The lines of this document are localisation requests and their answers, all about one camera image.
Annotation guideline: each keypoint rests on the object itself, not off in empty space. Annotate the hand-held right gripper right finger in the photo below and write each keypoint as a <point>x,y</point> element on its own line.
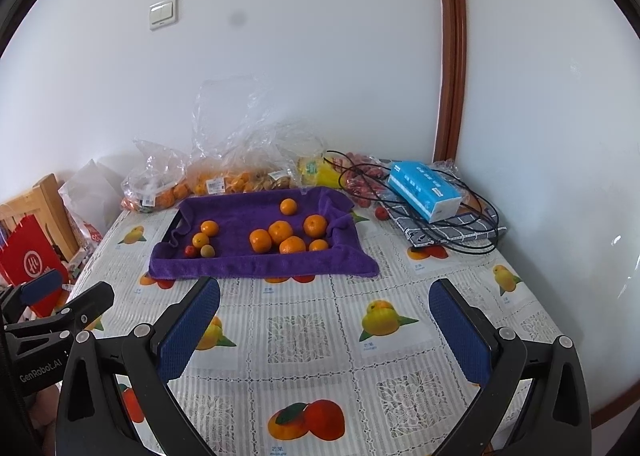
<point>460,331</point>

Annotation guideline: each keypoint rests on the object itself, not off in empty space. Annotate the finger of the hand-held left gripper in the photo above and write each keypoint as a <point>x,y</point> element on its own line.
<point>42,284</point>
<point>90,303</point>

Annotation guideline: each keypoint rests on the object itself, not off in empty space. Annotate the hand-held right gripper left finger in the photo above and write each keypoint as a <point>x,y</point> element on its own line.
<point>190,326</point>

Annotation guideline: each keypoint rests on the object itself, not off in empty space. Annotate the red cherry tomato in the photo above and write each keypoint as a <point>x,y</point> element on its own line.
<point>381,212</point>
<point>190,250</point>

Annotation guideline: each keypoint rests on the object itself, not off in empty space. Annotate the greenish longan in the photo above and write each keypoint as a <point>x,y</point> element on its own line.
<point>207,251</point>

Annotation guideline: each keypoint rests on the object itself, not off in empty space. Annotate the small mandarin orange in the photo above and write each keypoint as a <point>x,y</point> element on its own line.
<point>209,227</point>
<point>200,239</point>
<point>318,245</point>
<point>288,206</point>

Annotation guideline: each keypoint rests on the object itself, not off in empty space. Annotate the black tray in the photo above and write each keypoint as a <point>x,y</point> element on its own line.
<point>172,226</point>

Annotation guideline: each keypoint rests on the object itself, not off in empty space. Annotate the purple towel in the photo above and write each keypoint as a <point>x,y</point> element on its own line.
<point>240,216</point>

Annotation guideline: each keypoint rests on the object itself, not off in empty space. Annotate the person's left hand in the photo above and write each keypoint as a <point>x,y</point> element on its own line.
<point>47,403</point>

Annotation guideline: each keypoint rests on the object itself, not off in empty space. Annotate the red paper shopping bag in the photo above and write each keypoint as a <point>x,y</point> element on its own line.
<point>25,256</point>

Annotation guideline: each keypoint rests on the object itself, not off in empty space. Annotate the brown patterned packet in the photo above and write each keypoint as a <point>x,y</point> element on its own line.
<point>75,231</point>

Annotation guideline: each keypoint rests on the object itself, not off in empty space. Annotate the grey checked cloth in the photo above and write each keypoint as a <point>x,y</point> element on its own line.
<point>450,231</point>

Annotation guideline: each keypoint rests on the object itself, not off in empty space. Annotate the white plastic bag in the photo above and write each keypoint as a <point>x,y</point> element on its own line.
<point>87,186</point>

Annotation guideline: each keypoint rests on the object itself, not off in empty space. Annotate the clear bag of mandarins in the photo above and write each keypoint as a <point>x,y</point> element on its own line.
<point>160,196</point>

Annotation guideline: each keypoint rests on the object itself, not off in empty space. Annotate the blue tissue pack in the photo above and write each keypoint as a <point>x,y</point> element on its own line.
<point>425,191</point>

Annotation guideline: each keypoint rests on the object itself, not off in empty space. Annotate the large clear bag of oranges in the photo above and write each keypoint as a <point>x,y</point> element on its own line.
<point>225,181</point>

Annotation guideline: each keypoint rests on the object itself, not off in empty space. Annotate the clear bag of longans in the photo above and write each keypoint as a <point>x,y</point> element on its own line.
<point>277,182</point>

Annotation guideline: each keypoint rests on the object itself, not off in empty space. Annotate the clear bag of red tomatoes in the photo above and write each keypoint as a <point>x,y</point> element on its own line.
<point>362,186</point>

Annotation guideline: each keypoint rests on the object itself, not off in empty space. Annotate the yellow packet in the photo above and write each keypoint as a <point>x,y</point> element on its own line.
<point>317,171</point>

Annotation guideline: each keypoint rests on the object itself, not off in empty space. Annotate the brown wooden door frame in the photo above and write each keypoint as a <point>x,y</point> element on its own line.
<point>452,61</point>

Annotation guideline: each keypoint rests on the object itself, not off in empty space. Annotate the white wall light switch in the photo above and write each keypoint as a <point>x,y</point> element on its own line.
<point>163,12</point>

